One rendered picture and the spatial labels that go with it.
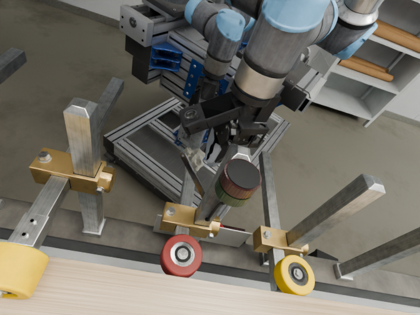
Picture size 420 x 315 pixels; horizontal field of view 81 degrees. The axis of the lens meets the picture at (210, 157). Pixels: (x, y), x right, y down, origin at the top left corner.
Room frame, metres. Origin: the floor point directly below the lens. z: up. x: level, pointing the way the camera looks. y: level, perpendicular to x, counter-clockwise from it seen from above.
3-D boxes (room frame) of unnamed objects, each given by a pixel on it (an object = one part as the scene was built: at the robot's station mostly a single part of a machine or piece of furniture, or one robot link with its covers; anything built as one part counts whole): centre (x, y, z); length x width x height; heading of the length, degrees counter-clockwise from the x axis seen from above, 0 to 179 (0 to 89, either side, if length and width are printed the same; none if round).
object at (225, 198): (0.25, -0.06, 1.08); 0.06 x 0.06 x 0.02
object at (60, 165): (0.23, 0.22, 0.95); 0.13 x 0.06 x 0.05; 105
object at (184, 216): (0.29, -0.02, 0.85); 0.13 x 0.06 x 0.05; 105
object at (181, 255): (0.19, -0.03, 0.85); 0.08 x 0.08 x 0.11
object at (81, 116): (0.24, 0.20, 0.88); 0.03 x 0.03 x 0.48; 15
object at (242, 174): (0.25, -0.06, 1.01); 0.06 x 0.06 x 0.22; 15
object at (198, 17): (0.75, 0.17, 1.12); 0.11 x 0.11 x 0.08; 56
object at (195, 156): (0.47, 0.04, 0.87); 0.09 x 0.07 x 0.02; 15
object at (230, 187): (0.25, -0.06, 1.10); 0.06 x 0.06 x 0.02
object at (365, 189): (0.36, -0.29, 0.89); 0.03 x 0.03 x 0.48; 15
